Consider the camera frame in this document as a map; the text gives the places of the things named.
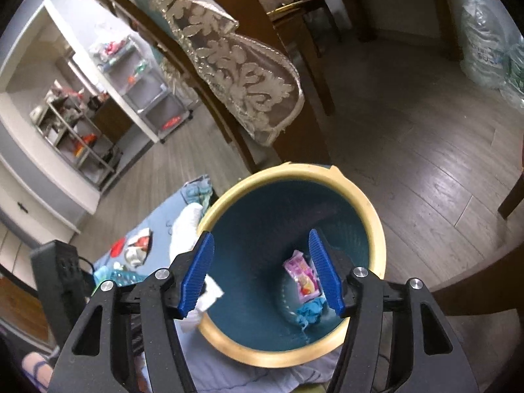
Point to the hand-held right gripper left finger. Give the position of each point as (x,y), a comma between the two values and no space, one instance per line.
(196,278)

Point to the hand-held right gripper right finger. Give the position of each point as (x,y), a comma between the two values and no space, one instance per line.
(327,278)

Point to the teal bin with yellow rim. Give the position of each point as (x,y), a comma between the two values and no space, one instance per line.
(262,233)

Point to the pink snack wrapper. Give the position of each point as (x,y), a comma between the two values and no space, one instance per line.
(303,274)

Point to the blue crumpled wrapper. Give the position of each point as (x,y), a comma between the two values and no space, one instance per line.
(311,311)

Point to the white crumpled tissue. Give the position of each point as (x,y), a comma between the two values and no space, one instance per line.
(186,225)

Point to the white and red wrapper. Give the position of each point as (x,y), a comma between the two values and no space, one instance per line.
(138,249)

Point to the blue printed cloth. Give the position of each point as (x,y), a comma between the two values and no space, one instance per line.
(163,221)

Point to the teal plastic packet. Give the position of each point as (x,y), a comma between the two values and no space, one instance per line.
(118,276)

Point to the red plastic lid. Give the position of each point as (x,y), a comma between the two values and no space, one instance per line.
(118,247)

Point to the teal crumpled rag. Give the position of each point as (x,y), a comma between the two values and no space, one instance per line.
(196,191)

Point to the person's pink striped clothing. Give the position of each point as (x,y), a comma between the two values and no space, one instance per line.
(37,372)

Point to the metal shelf rack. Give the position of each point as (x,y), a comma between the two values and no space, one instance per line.
(73,131)

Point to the red packet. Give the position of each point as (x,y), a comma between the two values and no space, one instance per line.
(172,123)

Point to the wooden chair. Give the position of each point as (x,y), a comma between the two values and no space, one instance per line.
(286,90)

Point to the grey rolling shelf cart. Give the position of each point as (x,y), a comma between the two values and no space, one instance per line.
(143,86)

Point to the teal tablecloth with lace edge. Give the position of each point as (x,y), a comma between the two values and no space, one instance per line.
(237,69)

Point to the dark wooden side table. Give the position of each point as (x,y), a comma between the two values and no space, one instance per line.
(315,8)

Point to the pile of plastic bottles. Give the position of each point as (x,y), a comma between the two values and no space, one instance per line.
(483,41)

